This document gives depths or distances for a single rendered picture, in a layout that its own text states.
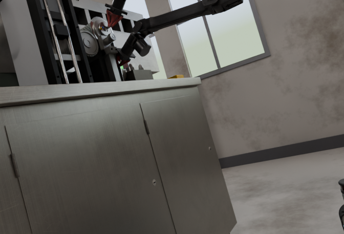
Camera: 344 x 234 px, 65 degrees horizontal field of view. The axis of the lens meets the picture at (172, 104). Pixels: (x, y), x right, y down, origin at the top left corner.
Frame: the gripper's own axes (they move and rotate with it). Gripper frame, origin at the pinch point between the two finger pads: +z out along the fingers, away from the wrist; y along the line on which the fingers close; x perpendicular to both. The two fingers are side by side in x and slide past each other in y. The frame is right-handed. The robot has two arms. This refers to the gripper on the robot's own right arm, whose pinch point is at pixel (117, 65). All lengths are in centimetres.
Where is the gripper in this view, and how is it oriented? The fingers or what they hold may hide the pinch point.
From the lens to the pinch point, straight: 146.0
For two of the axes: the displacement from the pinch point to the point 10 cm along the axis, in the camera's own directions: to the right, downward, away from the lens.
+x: -6.4, -7.0, 3.1
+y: 5.3, -1.1, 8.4
